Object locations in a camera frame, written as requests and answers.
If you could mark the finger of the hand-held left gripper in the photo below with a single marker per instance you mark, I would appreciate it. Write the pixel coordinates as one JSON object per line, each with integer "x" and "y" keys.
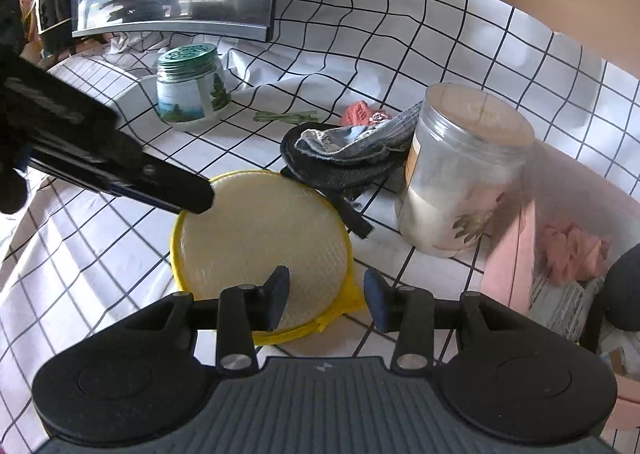
{"x": 165, "y": 184}

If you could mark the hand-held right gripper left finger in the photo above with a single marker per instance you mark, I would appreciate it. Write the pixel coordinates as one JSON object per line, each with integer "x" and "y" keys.
{"x": 277, "y": 295}

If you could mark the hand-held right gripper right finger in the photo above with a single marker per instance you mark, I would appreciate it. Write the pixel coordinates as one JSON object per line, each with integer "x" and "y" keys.
{"x": 376, "y": 299}

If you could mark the yellow white mesh sponge pad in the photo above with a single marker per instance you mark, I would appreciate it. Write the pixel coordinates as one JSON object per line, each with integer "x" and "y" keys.
{"x": 260, "y": 224}

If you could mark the pink cardboard box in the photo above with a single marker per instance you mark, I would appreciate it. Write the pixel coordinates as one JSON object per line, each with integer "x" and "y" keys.
{"x": 515, "y": 244}

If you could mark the white printed packet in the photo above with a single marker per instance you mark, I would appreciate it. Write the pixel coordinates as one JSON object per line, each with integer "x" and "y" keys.
{"x": 565, "y": 304}

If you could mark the pink soft cloth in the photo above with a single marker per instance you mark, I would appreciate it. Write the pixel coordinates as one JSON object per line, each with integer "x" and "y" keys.
{"x": 575, "y": 249}

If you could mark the black plush toy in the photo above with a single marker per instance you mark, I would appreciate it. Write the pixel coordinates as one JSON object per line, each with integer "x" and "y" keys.
{"x": 625, "y": 289}

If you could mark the coral red soft item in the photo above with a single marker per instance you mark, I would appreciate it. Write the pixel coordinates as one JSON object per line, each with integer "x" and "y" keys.
{"x": 357, "y": 113}

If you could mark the black round speaker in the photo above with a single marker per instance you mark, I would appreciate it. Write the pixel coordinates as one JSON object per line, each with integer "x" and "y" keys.
{"x": 55, "y": 9}

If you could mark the green lid glass jar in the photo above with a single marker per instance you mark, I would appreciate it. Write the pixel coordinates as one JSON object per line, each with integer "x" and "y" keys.
{"x": 190, "y": 89}

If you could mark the green thin plastic strip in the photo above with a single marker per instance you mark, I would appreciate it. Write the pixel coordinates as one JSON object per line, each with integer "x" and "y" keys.
{"x": 285, "y": 116}

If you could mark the clear plastic powder jar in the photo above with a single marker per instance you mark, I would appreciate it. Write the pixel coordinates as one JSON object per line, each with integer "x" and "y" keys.
{"x": 450, "y": 174}

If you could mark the dark denim fabric bundle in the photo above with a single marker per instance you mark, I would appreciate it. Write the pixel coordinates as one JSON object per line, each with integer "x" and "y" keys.
{"x": 340, "y": 154}

